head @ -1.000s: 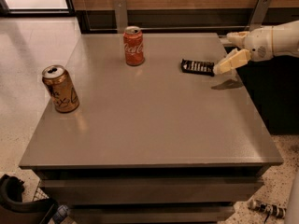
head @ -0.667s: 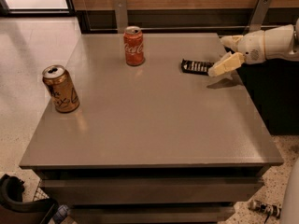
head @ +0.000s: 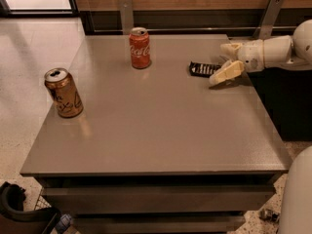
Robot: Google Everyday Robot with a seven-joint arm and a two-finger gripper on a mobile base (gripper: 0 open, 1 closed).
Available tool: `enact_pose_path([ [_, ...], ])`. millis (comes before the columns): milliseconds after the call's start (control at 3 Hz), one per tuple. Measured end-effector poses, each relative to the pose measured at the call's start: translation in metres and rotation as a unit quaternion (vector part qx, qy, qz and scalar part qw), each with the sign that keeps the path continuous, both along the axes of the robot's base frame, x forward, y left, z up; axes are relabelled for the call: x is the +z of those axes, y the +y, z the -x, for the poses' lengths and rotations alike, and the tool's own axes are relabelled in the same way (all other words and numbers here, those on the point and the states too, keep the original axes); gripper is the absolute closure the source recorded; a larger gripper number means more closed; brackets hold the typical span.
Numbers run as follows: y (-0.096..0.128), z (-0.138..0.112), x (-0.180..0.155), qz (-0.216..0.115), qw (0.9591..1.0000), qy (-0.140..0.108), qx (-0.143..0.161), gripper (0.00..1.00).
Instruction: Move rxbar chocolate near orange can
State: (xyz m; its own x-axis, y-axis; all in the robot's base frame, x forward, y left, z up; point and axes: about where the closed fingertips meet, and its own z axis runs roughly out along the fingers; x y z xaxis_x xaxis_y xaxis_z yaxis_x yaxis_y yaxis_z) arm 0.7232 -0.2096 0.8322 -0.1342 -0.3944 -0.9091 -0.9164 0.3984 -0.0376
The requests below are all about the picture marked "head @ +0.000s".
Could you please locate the left metal wall bracket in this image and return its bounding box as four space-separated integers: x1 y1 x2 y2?
118 0 134 35

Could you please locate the striped cylindrical floor object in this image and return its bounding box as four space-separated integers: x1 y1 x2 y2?
259 209 280 223

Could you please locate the black rxbar chocolate bar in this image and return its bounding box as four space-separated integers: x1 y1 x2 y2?
188 61 220 78

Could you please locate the orange coca-cola can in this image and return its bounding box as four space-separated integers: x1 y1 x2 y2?
129 27 151 69

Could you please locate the gold soda can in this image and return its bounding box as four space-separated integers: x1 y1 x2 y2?
44 67 84 118

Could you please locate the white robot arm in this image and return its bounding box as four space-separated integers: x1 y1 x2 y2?
209 19 312 86

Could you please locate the black chair base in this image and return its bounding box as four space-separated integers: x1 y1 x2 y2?
0 181 61 234

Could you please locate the blue round floor object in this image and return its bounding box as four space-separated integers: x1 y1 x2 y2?
55 214 75 234

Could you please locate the grey drawer cabinet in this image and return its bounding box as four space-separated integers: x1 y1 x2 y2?
21 35 292 234

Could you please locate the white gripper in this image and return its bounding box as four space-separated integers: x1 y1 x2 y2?
209 40 264 86

